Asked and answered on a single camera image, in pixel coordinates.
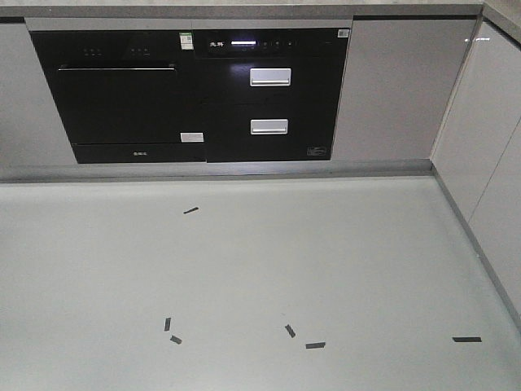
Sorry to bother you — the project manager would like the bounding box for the black tape strip far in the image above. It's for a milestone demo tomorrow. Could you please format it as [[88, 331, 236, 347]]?
[[183, 207, 199, 215]]

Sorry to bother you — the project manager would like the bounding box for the black disinfection cabinet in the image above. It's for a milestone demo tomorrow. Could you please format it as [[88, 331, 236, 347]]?
[[193, 28, 350, 162]]

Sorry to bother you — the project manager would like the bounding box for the black tape strip middle lower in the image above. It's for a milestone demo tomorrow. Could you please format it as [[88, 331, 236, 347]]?
[[305, 342, 326, 349]]

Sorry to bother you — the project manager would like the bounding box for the black built-in dishwasher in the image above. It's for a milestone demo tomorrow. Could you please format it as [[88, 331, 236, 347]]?
[[30, 30, 206, 164]]

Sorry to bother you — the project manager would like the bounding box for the black tape strip left lower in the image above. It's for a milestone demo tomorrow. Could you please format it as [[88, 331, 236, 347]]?
[[170, 335, 182, 345]]

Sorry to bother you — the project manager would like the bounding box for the grey cabinet door right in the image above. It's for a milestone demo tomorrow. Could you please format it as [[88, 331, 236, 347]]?
[[331, 19, 475, 161]]

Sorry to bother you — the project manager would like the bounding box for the grey cabinet door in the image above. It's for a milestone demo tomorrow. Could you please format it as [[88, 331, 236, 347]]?
[[1, 24, 77, 169], [331, 19, 475, 161]]

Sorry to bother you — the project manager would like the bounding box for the grey cabinet door left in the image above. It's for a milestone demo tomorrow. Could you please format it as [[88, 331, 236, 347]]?
[[1, 24, 77, 169]]

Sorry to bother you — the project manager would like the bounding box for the black tape strip right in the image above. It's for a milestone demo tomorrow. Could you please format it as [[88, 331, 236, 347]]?
[[452, 336, 483, 343]]

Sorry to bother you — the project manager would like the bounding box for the lower silver drawer handle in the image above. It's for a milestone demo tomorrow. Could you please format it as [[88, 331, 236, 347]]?
[[250, 119, 289, 135]]

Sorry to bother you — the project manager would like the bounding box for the silver drawer handle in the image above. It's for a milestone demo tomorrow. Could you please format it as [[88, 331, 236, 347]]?
[[249, 68, 292, 87], [250, 119, 289, 135]]

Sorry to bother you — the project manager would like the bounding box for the upper silver drawer handle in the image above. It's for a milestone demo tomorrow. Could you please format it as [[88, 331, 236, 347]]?
[[249, 68, 292, 87]]

